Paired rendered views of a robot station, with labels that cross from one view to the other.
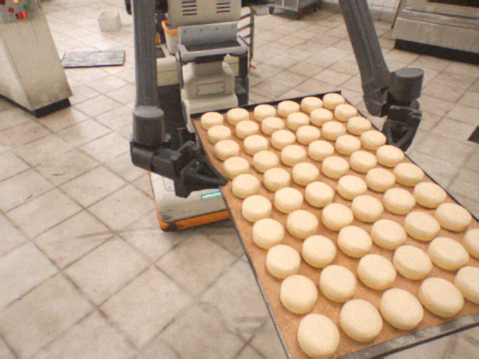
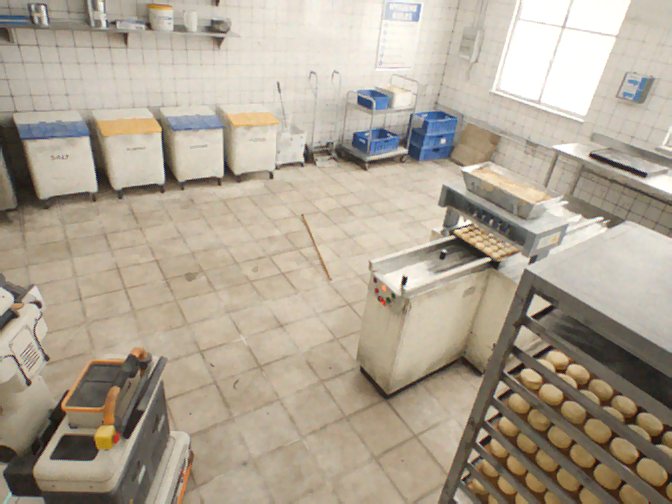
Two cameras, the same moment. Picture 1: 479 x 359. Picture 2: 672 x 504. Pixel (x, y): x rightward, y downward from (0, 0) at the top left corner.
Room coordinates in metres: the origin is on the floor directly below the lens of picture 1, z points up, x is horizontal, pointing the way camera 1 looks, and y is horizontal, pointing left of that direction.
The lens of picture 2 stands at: (2.83, -0.67, 2.33)
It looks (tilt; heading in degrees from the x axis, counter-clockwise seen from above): 31 degrees down; 104
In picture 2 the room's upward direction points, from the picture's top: 7 degrees clockwise
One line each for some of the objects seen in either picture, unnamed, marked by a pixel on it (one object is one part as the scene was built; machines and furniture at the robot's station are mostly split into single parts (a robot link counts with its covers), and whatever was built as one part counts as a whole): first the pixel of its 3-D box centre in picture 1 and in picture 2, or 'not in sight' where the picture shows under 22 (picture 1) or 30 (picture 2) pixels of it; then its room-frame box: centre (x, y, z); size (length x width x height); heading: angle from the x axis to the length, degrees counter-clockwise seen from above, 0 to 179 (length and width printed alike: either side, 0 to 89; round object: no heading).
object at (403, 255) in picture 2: not in sight; (483, 230); (3.08, 2.32, 0.87); 2.01 x 0.03 x 0.07; 52
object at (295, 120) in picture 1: (298, 121); not in sight; (0.73, -0.13, 1.01); 0.05 x 0.05 x 0.02
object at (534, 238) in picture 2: not in sight; (495, 225); (3.13, 2.14, 1.01); 0.72 x 0.33 x 0.34; 142
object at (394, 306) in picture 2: (16, 6); (385, 293); (2.60, 1.45, 0.77); 0.24 x 0.04 x 0.14; 142
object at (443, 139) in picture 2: not in sight; (430, 136); (2.28, 6.19, 0.30); 0.60 x 0.40 x 0.20; 49
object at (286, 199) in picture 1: (288, 200); not in sight; (0.47, -0.09, 1.00); 0.05 x 0.05 x 0.02
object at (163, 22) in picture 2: not in sight; (161, 17); (-0.36, 3.69, 1.67); 0.25 x 0.24 x 0.21; 49
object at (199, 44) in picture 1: (210, 55); not in sight; (1.37, 0.11, 0.93); 0.28 x 0.16 x 0.22; 108
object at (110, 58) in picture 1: (93, 58); not in sight; (3.75, 1.52, 0.02); 0.60 x 0.40 x 0.03; 101
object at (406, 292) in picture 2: not in sight; (518, 250); (3.31, 2.14, 0.87); 2.01 x 0.03 x 0.07; 52
